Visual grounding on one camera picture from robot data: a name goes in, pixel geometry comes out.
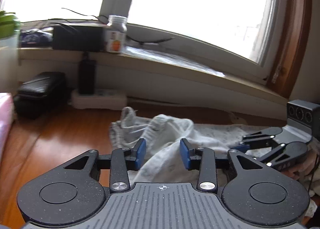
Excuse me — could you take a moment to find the black bottle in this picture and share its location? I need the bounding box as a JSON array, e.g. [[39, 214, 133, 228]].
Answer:
[[78, 52, 96, 95]]

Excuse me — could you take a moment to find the white window frame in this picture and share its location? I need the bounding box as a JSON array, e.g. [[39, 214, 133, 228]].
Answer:
[[0, 0, 291, 87]]

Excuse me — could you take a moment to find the white power strip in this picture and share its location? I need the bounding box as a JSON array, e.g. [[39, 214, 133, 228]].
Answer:
[[71, 89, 127, 110]]

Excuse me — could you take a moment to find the grey patterned garment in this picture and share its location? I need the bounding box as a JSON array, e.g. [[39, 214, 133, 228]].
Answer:
[[108, 106, 283, 187]]

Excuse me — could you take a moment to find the green lidded container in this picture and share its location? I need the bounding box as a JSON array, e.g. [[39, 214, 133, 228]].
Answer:
[[0, 11, 21, 52]]

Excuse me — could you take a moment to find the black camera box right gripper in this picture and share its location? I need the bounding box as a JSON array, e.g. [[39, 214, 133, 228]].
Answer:
[[286, 99, 319, 129]]

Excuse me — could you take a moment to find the black box on sill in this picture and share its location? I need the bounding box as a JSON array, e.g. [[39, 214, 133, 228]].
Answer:
[[52, 24, 104, 52]]

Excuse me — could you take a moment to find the black pouch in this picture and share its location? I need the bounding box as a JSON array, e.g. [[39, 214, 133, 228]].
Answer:
[[13, 72, 69, 119]]

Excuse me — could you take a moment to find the person's right hand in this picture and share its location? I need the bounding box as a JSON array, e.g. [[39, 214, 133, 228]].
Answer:
[[281, 139, 319, 182]]

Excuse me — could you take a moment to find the silver lidded jar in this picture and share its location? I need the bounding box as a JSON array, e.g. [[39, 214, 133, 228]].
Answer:
[[104, 15, 127, 54]]

